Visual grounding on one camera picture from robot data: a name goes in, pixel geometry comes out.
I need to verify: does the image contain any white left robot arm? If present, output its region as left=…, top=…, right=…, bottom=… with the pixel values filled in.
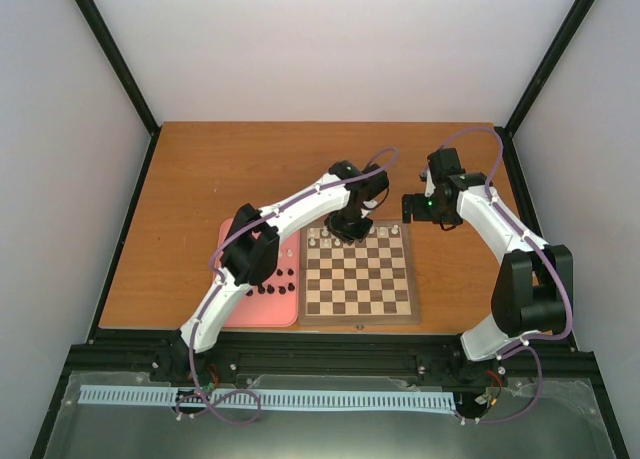
left=172, top=161, right=389, bottom=382

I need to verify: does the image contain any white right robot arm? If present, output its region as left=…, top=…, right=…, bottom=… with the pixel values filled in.
left=402, top=148, right=573, bottom=383

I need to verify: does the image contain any wooden chess board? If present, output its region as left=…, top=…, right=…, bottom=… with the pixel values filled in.
left=298, top=221, right=420, bottom=327

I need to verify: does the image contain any pink plastic tray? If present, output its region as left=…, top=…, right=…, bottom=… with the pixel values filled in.
left=225, top=232, right=301, bottom=329

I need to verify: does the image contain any light blue cable duct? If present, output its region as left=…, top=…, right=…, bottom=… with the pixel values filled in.
left=77, top=385, right=455, bottom=414

